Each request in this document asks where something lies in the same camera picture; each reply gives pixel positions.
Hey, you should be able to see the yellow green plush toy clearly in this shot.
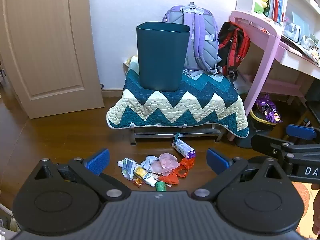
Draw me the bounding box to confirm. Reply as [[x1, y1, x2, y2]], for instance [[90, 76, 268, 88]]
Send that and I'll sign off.
[[254, 0, 270, 14]]

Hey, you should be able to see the person's right hand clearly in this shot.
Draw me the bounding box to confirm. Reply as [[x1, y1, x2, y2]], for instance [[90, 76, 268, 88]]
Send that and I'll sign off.
[[311, 183, 320, 234]]

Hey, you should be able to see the blue tissue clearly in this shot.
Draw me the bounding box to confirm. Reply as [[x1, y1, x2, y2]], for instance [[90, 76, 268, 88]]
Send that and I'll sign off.
[[141, 155, 160, 172]]

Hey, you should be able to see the beige wooden door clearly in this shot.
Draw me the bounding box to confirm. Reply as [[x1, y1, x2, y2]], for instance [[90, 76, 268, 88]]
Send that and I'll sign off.
[[0, 0, 105, 119]]

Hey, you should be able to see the purple snack bag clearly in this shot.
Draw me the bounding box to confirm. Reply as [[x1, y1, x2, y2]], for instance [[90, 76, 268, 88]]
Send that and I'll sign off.
[[255, 94, 282, 125]]

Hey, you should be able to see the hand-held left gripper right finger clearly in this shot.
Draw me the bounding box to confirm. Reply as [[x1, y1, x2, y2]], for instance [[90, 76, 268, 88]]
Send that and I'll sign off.
[[191, 148, 288, 202]]

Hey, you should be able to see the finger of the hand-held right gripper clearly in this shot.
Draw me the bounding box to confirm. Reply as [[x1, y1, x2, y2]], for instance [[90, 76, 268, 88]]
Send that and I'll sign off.
[[251, 134, 298, 162], [286, 124, 320, 142]]

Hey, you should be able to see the row of books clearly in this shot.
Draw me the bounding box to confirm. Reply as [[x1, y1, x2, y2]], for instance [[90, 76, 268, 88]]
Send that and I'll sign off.
[[259, 0, 289, 25]]

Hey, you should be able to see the crumpled printed plastic wrapper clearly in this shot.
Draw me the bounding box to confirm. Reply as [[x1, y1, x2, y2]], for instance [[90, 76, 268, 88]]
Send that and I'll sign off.
[[117, 157, 140, 180]]

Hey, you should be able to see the pile of small desk items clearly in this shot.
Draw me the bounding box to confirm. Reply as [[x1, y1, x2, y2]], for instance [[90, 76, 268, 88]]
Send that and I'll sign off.
[[301, 34, 320, 64]]

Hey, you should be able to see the red black backpack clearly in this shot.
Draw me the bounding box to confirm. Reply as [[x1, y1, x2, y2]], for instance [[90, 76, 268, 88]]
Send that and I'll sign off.
[[218, 21, 251, 83]]

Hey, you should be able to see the grey pencil pouch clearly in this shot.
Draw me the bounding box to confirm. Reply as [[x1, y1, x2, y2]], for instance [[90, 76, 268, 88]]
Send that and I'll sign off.
[[284, 22, 302, 43]]

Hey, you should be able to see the yellow white tube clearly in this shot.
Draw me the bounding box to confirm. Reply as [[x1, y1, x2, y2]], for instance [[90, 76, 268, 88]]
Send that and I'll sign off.
[[134, 166, 160, 187]]

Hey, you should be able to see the purple grey backpack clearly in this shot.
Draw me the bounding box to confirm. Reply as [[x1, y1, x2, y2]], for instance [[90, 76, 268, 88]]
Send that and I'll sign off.
[[162, 2, 223, 77]]

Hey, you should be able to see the white plastic bag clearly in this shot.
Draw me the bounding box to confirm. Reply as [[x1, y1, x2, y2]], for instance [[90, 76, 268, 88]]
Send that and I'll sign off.
[[234, 74, 252, 95]]

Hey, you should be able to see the dark teal trash bin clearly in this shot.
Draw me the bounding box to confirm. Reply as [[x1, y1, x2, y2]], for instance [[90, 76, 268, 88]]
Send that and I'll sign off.
[[136, 22, 190, 92]]

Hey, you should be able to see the orange patterned cloth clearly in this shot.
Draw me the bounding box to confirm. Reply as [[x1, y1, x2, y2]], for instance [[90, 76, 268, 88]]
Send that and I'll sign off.
[[291, 181, 314, 238]]

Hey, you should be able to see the teal cream zigzag quilt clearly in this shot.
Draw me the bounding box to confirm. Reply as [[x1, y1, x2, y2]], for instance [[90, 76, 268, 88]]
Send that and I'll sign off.
[[106, 55, 250, 138]]

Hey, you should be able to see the white purple snack wrapper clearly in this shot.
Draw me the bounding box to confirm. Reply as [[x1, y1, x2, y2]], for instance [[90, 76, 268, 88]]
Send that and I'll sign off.
[[172, 139, 196, 160]]

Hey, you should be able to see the pink paper cloth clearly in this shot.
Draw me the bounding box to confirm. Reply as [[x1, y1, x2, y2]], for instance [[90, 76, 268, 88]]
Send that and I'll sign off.
[[149, 153, 180, 176]]

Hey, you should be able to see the pink desk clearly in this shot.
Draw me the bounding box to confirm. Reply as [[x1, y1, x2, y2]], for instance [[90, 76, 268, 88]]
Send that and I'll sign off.
[[229, 10, 320, 117]]

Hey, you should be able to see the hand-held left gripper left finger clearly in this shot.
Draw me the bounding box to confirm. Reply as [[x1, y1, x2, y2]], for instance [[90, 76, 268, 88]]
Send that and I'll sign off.
[[30, 148, 130, 202]]

